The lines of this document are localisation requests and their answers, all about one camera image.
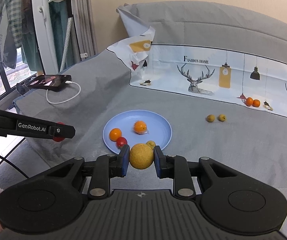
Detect red cherry tomato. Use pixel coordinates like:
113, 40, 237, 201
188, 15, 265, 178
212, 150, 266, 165
116, 137, 128, 149
52, 128, 65, 142

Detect yellow green longan fruit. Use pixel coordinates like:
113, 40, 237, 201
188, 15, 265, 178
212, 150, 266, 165
206, 114, 216, 122

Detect bare orange kumquat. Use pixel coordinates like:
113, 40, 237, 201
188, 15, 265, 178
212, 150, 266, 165
109, 128, 122, 141

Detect small tan longan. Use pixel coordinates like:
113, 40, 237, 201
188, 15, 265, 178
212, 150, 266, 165
129, 144, 154, 170

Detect mandarin orange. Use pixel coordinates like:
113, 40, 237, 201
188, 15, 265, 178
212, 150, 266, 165
245, 97, 254, 107
252, 99, 261, 107

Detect plastic orange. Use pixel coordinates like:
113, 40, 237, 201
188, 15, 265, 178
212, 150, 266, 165
133, 120, 148, 134

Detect black smartphone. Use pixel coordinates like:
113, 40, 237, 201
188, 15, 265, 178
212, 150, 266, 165
26, 75, 72, 92

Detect hanging plaid clothes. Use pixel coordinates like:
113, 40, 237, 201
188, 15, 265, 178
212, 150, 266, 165
0, 0, 43, 72

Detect blue plastic plate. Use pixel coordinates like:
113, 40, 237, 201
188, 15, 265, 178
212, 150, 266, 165
102, 110, 172, 154

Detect deer print white cloth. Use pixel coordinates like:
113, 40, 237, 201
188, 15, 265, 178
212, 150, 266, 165
108, 1, 287, 117

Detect white charging cable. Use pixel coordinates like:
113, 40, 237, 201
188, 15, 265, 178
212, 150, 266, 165
46, 80, 82, 105

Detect white door frame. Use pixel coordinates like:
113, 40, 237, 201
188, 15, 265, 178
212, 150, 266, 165
32, 0, 58, 75

